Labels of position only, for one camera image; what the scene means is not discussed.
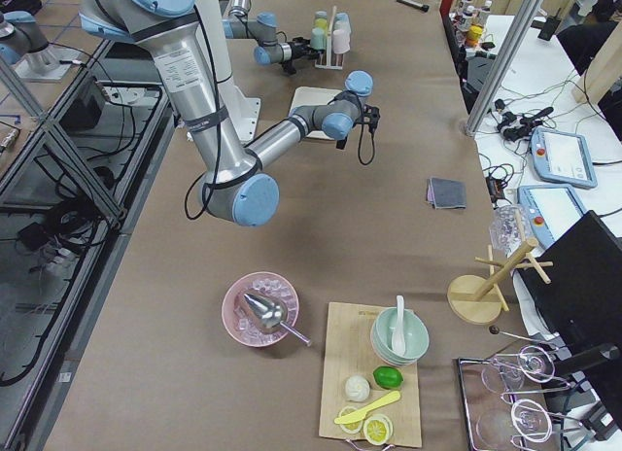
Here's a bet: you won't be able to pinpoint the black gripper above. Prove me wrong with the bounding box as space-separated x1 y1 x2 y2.
348 105 380 139
280 37 321 75

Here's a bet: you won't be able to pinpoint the green cup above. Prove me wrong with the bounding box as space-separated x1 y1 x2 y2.
310 26 327 52

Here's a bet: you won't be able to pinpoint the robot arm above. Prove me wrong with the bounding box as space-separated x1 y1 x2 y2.
223 0 324 75
80 0 380 226

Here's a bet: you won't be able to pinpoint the yellow cup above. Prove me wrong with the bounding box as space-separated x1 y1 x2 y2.
314 17 328 32

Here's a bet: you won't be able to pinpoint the white cup rack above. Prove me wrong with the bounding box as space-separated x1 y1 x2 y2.
315 6 346 70

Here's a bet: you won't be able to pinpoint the pink cup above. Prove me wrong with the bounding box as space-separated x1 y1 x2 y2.
331 28 351 54

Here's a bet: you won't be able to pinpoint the pale green-white cup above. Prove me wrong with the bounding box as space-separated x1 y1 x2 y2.
332 19 351 34

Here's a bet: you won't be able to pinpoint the cream rabbit tray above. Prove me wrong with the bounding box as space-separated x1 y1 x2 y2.
290 86 346 142

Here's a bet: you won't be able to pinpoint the clear glass cup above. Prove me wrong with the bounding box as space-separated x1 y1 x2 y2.
489 205 534 256

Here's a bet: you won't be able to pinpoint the black glass holder tray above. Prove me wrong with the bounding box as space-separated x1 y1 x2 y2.
454 343 622 451

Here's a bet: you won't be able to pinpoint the grey folded cloth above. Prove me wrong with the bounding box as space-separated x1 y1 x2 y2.
426 177 467 209

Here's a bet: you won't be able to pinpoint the far teach pendant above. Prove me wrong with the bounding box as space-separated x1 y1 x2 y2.
530 126 598 190

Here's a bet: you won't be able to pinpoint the teach pendant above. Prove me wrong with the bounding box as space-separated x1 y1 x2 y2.
517 184 587 250
530 126 598 190

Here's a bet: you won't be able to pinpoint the near teach pendant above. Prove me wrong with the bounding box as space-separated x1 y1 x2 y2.
517 184 587 250

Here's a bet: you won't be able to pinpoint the wooden mug tree stand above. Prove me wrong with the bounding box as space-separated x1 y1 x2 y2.
447 236 553 325

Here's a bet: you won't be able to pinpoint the metal ice scoop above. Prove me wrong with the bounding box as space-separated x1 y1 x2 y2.
241 291 312 347

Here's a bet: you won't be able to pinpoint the stacked green bowls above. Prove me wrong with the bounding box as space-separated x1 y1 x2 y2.
369 306 432 367

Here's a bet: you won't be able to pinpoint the white ceramic spoon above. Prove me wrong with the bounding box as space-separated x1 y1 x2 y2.
392 295 406 357

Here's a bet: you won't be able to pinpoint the bamboo cutting board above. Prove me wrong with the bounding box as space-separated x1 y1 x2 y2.
319 302 423 448

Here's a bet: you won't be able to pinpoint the pink ice bowl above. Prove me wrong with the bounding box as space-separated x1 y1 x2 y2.
222 271 299 347

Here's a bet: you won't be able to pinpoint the green lime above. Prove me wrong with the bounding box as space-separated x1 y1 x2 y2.
372 365 404 390

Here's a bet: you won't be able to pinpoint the white steamed bun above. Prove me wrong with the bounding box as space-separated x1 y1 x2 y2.
344 375 371 402

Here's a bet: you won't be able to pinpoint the black monitor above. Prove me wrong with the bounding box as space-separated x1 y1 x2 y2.
519 211 621 354

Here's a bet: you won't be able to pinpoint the yellow plastic knife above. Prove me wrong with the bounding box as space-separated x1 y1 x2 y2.
333 391 401 425

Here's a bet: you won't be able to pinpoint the lemon half slice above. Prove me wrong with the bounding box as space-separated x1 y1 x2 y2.
337 405 364 434

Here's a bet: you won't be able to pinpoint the aluminium frame post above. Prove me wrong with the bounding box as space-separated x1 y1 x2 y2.
465 0 543 137

